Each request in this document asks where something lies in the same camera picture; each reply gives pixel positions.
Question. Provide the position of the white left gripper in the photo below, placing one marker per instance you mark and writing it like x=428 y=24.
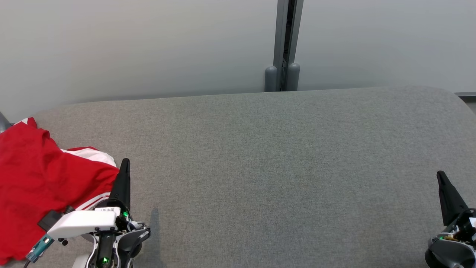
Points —
x=85 y=223

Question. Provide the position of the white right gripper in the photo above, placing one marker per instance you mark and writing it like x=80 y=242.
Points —
x=463 y=227

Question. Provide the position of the red white number jersey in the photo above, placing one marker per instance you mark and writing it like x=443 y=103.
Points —
x=41 y=186

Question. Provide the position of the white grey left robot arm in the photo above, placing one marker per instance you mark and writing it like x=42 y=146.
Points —
x=130 y=238

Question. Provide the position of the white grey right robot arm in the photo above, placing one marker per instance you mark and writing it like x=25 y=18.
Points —
x=450 y=253

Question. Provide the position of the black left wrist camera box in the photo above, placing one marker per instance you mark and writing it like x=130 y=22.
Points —
x=50 y=219

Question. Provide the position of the grey floor rail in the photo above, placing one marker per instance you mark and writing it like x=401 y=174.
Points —
x=466 y=94

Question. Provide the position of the grey rounded post cap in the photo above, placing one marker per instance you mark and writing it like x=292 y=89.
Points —
x=271 y=79
x=293 y=77

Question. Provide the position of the grey metal partition post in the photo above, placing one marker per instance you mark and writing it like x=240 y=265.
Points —
x=288 y=33

